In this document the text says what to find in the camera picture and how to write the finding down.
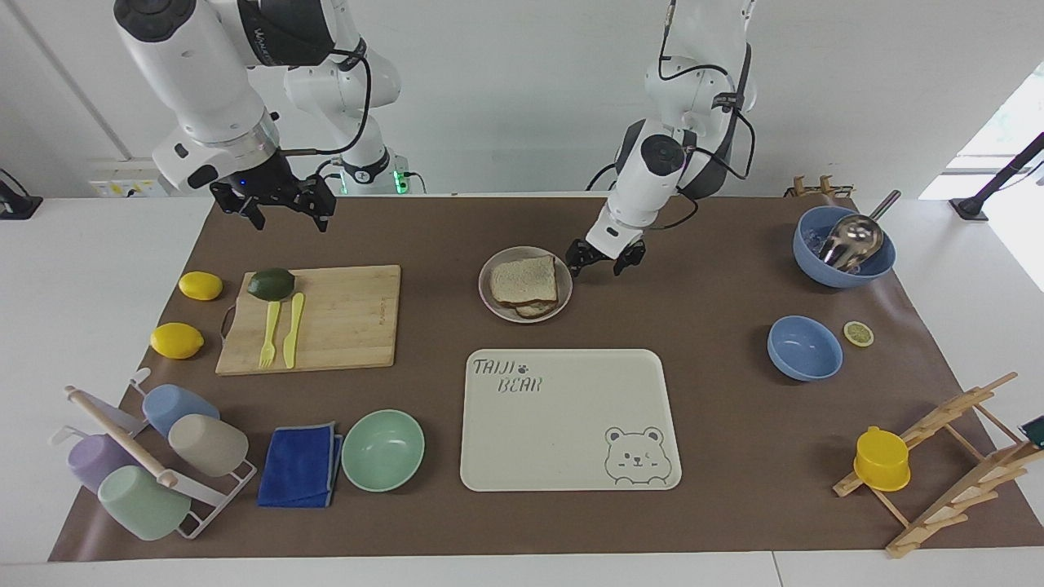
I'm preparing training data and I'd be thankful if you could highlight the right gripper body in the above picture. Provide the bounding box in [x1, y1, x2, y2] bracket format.
[214, 150, 299, 206]

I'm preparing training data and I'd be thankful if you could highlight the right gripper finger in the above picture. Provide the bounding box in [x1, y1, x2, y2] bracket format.
[277, 173, 338, 234]
[210, 184, 267, 232]

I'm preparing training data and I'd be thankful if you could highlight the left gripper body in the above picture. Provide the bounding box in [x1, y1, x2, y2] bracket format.
[581, 234, 638, 264]

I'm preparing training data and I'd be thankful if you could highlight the beige round plate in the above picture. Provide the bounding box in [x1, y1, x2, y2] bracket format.
[477, 245, 574, 325]

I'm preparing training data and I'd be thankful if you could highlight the green avocado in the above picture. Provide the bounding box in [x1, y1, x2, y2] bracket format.
[246, 267, 297, 302]

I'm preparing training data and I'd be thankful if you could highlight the yellow lemon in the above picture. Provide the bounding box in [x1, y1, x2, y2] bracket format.
[179, 271, 224, 302]
[149, 322, 206, 360]

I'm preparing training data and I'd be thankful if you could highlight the yellow plastic fork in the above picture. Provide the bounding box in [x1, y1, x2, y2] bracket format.
[259, 300, 283, 370]

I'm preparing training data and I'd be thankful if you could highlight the wooden cutting board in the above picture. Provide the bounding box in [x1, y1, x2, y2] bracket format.
[215, 264, 403, 377]

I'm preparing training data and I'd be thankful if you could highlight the yellow plastic knife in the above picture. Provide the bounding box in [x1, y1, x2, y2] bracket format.
[282, 292, 307, 370]

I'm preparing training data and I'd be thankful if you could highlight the cream tray with bear print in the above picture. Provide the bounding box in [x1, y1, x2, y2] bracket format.
[459, 348, 683, 493]

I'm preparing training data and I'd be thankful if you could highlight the large blue bowl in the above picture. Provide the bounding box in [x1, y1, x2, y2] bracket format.
[792, 205, 898, 289]

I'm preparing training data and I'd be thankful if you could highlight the small blue bowl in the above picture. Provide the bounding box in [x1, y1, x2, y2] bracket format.
[766, 315, 845, 383]

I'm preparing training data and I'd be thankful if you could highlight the small wooden rack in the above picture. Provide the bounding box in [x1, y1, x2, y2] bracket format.
[785, 174, 856, 200]

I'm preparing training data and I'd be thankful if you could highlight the blue cup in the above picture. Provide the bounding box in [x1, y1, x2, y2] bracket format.
[141, 383, 222, 439]

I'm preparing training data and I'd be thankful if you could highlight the metal ladle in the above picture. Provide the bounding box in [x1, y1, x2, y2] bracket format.
[817, 189, 903, 273]

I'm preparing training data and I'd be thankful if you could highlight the black stand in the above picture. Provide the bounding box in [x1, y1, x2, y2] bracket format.
[949, 130, 1044, 223]
[0, 168, 44, 221]

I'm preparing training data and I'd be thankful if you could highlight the beige cup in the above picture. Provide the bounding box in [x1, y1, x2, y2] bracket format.
[167, 413, 250, 479]

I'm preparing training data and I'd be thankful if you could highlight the white cup rack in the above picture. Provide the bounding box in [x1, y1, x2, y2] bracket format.
[49, 367, 259, 541]

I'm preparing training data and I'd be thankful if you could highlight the green bowl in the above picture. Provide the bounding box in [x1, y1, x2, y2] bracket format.
[340, 408, 427, 493]

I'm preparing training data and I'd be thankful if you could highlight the blue folded cloth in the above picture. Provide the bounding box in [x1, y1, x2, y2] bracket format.
[257, 421, 345, 510]

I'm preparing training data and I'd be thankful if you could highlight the purple cup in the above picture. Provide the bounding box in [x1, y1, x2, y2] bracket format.
[66, 433, 136, 495]

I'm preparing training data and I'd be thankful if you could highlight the green cup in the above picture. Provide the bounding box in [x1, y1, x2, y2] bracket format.
[97, 465, 193, 542]

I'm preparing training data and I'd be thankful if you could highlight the yellow cup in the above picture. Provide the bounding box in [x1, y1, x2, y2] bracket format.
[852, 425, 912, 493]

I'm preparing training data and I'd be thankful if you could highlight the wooden dish rack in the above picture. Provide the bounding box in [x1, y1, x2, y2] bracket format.
[832, 372, 1044, 560]

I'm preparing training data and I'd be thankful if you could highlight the white wall socket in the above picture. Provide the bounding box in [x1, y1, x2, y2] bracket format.
[88, 178, 170, 199]

